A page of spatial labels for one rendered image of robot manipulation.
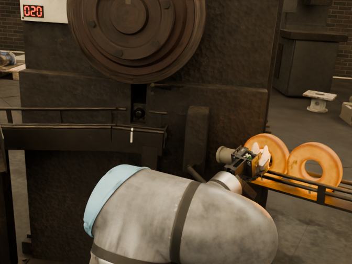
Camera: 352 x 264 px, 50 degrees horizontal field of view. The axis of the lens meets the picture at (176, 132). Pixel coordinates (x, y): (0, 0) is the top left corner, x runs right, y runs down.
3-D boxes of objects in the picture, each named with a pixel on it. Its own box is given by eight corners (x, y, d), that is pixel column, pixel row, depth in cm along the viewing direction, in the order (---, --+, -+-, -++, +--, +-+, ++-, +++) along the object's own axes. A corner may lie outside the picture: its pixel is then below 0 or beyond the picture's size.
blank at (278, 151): (248, 129, 125) (242, 131, 123) (292, 137, 115) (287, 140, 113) (246, 174, 129) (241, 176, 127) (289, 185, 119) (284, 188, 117)
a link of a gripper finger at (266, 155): (277, 139, 116) (261, 155, 111) (277, 155, 119) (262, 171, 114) (267, 136, 118) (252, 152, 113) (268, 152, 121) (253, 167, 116)
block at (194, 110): (185, 162, 151) (189, 103, 143) (205, 164, 150) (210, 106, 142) (182, 173, 140) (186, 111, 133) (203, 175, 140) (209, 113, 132)
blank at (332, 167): (292, 138, 115) (287, 140, 113) (345, 146, 105) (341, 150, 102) (289, 185, 119) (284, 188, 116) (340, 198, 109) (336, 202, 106)
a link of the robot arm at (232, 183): (234, 210, 104) (207, 197, 110) (244, 200, 107) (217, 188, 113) (232, 185, 99) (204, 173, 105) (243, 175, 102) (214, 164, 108)
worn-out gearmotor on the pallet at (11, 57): (10, 62, 573) (8, 47, 566) (24, 64, 571) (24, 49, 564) (-5, 66, 536) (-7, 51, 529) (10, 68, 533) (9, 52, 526)
